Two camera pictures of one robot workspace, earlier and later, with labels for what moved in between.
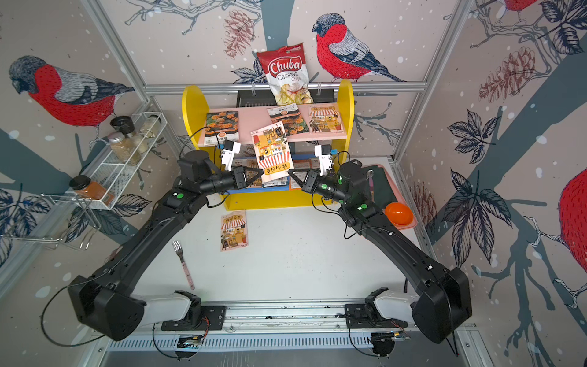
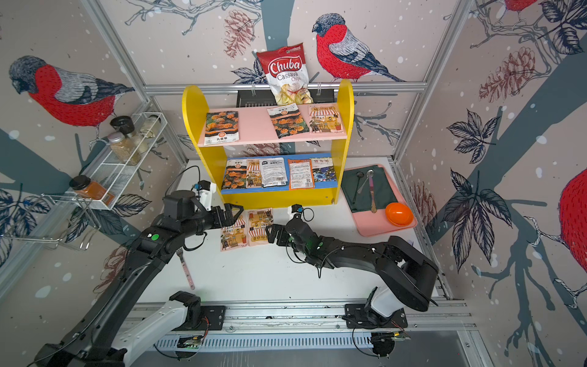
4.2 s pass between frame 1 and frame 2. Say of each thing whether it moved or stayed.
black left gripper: moved
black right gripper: moved
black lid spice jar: stayed
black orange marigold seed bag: stayed
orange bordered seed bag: stayed
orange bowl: stayed
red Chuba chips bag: stayed
